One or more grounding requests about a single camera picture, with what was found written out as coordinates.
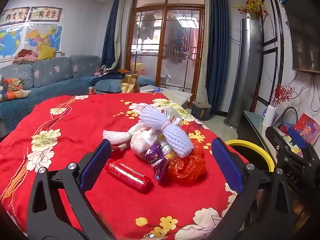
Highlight white coffee table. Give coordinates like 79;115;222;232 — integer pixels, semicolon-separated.
140;85;193;108

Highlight beige curtain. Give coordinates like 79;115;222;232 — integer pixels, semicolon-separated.
114;0;133;70
196;47;213;103

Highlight framed calligraphy poster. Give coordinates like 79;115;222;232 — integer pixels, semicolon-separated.
0;8;30;25
30;6;62;22

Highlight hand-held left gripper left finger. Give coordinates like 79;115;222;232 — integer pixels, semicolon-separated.
26;139;113;240

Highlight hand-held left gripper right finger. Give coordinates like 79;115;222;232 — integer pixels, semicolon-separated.
211;137;300;240

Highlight silver tower air conditioner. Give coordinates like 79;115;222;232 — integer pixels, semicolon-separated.
224;17;263;128

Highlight red berry branches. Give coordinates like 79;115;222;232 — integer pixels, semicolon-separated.
271;84;295;108

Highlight hanging clothes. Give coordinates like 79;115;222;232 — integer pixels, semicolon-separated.
172;30;193;65

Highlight blue curtain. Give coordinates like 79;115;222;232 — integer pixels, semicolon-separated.
101;0;120;68
206;0;230;112

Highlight pile of red clothes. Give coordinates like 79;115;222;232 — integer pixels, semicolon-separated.
14;49;38;64

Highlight black round hoop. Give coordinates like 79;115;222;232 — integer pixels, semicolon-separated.
282;107;298;125

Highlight wooden glass sliding door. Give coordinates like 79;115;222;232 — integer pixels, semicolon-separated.
125;0;207;100

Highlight white printed packet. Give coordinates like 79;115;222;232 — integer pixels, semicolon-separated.
164;107;184;128

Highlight dark clothes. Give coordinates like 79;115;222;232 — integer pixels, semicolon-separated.
95;71;130;83

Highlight yellow box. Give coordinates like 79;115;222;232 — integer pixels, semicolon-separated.
131;62;147;75

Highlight yellow red artificial flowers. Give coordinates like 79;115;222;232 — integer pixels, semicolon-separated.
234;0;268;20

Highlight grey heart-print sofa cushion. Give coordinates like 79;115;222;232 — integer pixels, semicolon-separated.
0;64;33;90
32;57;73;88
70;55;102;78

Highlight country map poster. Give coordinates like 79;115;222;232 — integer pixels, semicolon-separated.
25;25;63;53

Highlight wall-mounted television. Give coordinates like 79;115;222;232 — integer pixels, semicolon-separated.
284;0;320;74

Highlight white printed plastic bag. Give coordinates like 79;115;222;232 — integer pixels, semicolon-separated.
130;127;163;160

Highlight gold gift bag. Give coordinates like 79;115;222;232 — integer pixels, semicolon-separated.
121;74;140;93

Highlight white twisted plastic bag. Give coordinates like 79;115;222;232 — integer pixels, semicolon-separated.
103;125;140;147

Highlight colourful painting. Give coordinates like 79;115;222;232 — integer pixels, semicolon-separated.
291;112;320;153

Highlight purple snack wrapper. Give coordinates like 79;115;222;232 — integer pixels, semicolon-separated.
145;141;165;165
152;159;169;185

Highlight white vase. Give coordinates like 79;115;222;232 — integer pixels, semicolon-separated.
262;105;275;128

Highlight red cylindrical bottle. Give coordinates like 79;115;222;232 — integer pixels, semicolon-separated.
105;159;153;193

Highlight blue sofa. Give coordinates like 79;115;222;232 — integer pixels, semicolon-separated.
0;55;155;130

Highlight white picture board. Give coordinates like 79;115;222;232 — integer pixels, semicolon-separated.
274;102;288;127

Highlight blue stool with tan top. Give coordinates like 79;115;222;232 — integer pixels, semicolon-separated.
191;101;213;120

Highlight yellow pillow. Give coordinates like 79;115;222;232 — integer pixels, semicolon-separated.
37;44;57;60

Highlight white foam fruit net bundle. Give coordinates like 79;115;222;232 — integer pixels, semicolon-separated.
138;107;194;158

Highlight yellow-rimmed black bin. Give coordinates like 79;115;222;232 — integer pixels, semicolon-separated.
225;139;273;172

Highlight orange-red plastic bag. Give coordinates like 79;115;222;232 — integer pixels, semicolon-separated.
168;140;207;182

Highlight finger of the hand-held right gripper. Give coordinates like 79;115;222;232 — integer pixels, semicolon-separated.
287;126;315;164
265;126;295;161

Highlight red floral blanket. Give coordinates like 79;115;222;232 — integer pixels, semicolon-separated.
0;92;250;240

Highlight world map poster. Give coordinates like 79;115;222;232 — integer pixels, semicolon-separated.
0;26;27;58

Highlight small red wrapper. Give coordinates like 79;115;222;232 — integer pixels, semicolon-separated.
110;144;128;153

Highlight dark television stand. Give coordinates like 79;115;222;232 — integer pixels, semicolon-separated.
236;110;320;170

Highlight colourful patterned cloth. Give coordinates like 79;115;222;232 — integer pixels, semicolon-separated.
0;77;30;102

